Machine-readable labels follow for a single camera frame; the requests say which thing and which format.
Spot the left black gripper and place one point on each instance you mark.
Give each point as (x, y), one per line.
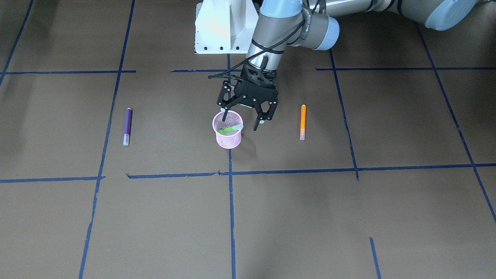
(225, 94)

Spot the green marker pen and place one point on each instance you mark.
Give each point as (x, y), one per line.
(231, 129)

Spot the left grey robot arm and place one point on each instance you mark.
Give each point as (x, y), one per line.
(312, 24)

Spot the pink mesh pen holder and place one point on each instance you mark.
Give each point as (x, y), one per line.
(228, 141)

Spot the orange marker pen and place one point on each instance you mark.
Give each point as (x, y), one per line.
(303, 113)

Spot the purple marker pen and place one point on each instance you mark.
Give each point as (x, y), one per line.
(127, 127)

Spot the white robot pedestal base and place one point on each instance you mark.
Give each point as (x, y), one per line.
(225, 26)

